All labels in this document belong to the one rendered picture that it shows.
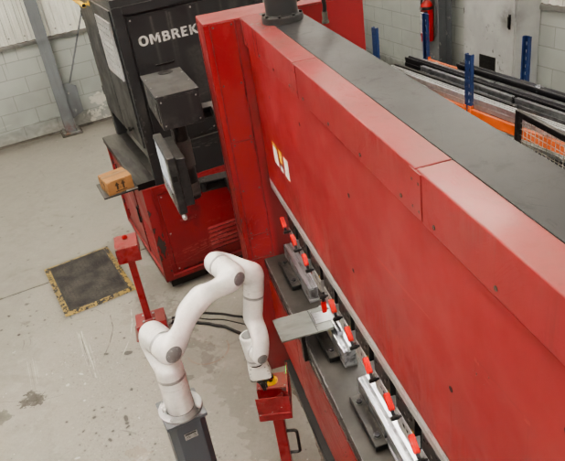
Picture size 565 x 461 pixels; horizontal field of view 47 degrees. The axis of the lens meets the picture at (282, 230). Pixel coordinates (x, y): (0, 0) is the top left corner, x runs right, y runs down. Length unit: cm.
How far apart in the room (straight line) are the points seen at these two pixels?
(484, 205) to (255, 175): 241
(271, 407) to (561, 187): 203
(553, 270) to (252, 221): 276
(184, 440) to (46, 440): 177
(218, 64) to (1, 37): 618
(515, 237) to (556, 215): 12
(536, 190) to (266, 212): 252
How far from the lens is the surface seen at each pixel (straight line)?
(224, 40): 344
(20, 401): 494
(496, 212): 140
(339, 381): 306
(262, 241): 390
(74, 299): 572
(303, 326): 318
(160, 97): 361
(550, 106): 425
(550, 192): 148
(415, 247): 176
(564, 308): 118
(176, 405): 283
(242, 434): 413
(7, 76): 951
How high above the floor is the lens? 299
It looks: 30 degrees down
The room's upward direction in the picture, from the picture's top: 9 degrees counter-clockwise
